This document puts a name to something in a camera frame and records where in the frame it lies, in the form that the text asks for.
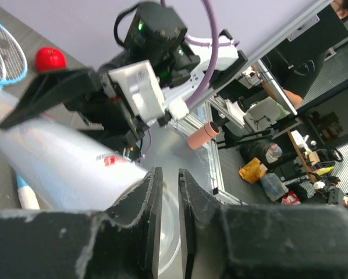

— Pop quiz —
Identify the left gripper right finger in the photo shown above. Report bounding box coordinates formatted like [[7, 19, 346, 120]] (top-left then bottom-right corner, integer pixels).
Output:
[[178, 169, 348, 278]]

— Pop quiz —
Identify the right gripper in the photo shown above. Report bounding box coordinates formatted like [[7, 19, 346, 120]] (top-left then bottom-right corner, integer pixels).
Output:
[[0, 68, 148, 152]]

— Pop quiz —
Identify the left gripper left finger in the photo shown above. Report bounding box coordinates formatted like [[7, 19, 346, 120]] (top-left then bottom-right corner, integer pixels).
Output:
[[0, 167, 163, 278]]

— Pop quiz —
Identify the blue badminton racket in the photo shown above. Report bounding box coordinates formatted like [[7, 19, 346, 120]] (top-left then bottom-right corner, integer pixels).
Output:
[[0, 23, 28, 88], [16, 174, 40, 210]]

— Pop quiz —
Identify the clear tube lid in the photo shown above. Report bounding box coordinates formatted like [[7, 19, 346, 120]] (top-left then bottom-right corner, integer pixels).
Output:
[[115, 177, 182, 277]]

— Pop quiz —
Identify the white shuttlecock tube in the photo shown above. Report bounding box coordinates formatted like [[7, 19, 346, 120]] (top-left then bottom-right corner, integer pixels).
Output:
[[0, 90, 147, 210]]

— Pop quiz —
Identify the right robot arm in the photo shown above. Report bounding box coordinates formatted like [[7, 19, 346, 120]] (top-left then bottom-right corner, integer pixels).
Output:
[[0, 1, 240, 152]]

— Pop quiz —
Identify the red apple on table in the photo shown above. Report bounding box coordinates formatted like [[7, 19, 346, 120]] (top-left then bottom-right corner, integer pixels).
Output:
[[34, 47, 67, 73]]

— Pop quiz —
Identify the yellow plastic bag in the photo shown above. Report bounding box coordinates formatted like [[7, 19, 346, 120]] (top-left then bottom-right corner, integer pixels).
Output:
[[239, 158, 267, 184]]

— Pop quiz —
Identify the pink foam roller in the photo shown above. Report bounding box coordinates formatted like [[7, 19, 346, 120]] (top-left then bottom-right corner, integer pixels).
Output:
[[186, 121, 219, 150]]

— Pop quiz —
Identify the person in black shirt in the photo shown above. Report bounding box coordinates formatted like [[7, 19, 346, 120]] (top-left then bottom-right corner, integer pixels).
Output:
[[266, 1, 348, 108]]

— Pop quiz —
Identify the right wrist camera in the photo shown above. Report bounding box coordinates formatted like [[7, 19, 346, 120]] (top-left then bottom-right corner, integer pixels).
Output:
[[108, 60, 189, 123]]

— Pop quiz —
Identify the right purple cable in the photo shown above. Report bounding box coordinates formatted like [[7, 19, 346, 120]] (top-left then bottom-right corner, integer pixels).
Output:
[[159, 0, 240, 110]]

